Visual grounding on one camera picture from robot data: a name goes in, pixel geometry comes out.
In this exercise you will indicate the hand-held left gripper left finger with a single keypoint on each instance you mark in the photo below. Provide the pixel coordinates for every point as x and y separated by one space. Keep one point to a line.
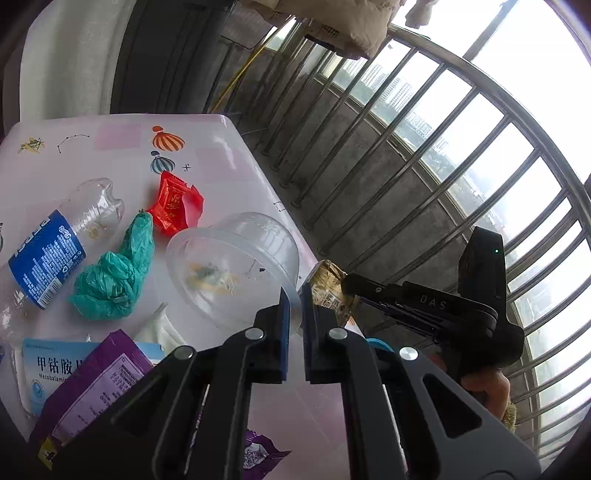
285 314

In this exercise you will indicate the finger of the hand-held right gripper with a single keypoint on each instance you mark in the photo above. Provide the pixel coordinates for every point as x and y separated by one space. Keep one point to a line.
369 286
406 318

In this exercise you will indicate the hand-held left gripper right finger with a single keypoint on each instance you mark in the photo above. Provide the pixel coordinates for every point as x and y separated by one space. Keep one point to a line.
304 302

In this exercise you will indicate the gold foil wrapper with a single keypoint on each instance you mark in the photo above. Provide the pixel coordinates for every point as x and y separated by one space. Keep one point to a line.
325 286

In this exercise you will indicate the blue plastic basket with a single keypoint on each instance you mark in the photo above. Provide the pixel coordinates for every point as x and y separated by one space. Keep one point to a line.
378 343

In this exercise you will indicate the white tissue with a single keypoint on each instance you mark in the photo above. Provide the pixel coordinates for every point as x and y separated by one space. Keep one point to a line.
157 332

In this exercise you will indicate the small purple wrapper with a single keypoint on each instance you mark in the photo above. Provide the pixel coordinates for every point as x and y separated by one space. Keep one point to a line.
258 450

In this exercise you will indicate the red snack wrapper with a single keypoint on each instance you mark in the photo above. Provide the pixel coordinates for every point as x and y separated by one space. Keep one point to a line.
173 203

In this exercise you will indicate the large purple snack packet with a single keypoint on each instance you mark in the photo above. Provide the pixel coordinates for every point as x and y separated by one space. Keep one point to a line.
101 374

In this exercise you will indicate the person's right hand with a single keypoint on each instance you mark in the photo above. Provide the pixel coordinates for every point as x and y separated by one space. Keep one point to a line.
494 385

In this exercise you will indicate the clear plastic dome lid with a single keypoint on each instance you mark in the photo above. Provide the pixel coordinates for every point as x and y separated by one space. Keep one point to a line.
231 258

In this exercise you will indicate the metal balcony railing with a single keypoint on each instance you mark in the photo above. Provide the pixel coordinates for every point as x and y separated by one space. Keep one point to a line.
504 115

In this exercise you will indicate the crumpled green plastic bag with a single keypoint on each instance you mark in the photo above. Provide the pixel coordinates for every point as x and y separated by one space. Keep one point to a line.
106 286

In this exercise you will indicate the yellow pole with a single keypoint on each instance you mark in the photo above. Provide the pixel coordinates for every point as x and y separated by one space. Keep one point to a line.
240 74

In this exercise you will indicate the white blue medicine box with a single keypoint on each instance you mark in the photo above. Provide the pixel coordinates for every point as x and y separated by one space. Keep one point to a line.
51 364

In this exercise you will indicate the clear bottle with blue label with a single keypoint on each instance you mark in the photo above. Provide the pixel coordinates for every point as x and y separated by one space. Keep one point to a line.
46 258

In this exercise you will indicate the pink white printed tablecloth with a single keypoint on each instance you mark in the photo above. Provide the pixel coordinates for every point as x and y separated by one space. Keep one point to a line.
115 134

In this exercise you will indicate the hanging grey cloth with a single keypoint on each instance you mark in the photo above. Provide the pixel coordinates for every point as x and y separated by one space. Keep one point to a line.
420 11

